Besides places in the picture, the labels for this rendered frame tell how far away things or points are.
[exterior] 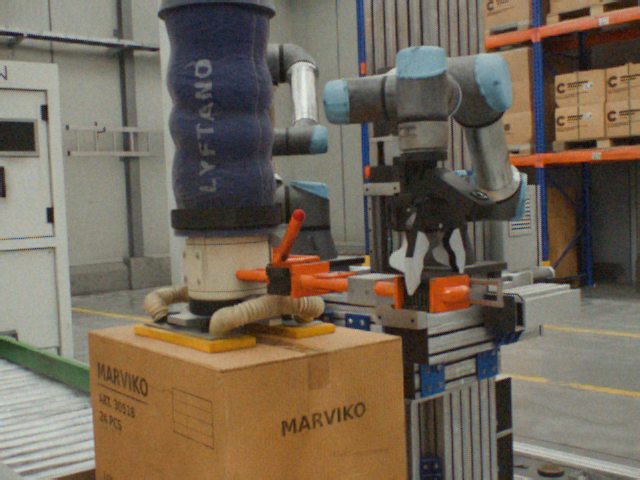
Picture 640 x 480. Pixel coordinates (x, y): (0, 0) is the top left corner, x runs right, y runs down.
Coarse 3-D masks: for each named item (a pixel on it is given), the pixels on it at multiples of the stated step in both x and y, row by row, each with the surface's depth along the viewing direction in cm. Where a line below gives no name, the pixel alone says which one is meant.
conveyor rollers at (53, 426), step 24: (0, 360) 367; (0, 384) 315; (24, 384) 319; (48, 384) 316; (0, 408) 279; (24, 408) 276; (48, 408) 279; (72, 408) 275; (0, 432) 252; (24, 432) 248; (48, 432) 245; (72, 432) 247; (0, 456) 226; (24, 456) 222; (48, 456) 225; (72, 456) 221
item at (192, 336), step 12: (144, 324) 174; (156, 324) 171; (168, 324) 170; (180, 324) 169; (204, 324) 158; (156, 336) 166; (168, 336) 162; (180, 336) 158; (192, 336) 157; (204, 336) 154; (216, 336) 153; (228, 336) 154; (240, 336) 155; (252, 336) 154; (192, 348) 154; (204, 348) 150; (216, 348) 149; (228, 348) 151; (240, 348) 152
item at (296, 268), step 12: (276, 264) 151; (288, 264) 153; (300, 264) 155; (312, 264) 147; (324, 264) 148; (276, 276) 147; (288, 276) 145; (276, 288) 147; (288, 288) 145; (300, 288) 145; (312, 288) 147
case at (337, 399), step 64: (128, 384) 166; (192, 384) 143; (256, 384) 138; (320, 384) 147; (384, 384) 156; (128, 448) 168; (192, 448) 145; (256, 448) 139; (320, 448) 147; (384, 448) 156
